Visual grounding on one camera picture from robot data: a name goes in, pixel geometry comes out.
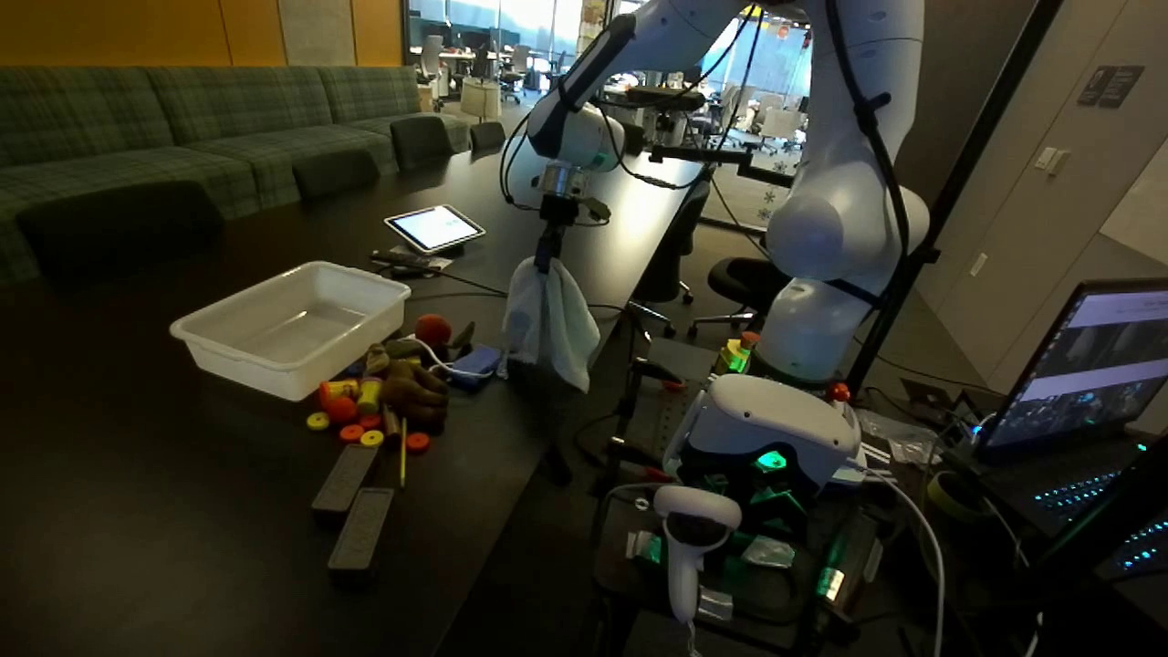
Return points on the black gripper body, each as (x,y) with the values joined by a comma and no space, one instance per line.
(556,214)

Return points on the white cloth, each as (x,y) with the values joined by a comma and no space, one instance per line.
(547,324)

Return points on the blue item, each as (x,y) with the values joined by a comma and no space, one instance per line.
(474,367)

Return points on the yellow red toy cup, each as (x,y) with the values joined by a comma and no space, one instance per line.
(338,399)

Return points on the black rectangular block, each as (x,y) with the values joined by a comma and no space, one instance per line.
(345,481)
(361,529)

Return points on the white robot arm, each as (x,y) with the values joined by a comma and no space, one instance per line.
(845,229)

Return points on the tablet with lit screen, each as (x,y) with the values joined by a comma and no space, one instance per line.
(432,229)

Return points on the dark chair back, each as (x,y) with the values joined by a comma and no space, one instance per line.
(420,142)

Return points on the black office chair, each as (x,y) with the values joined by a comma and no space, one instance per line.
(750,283)

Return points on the green yellow small toy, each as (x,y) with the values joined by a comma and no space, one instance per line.
(735,355)

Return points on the white VR headset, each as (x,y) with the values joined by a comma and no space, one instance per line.
(744,414)

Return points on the clear plastic bin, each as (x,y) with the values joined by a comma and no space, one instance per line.
(292,331)

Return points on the white VR controller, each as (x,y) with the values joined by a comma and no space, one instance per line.
(695,522)

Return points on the green plaid sofa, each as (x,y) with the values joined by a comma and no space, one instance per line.
(248,137)

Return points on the open laptop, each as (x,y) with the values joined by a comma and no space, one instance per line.
(1063,455)

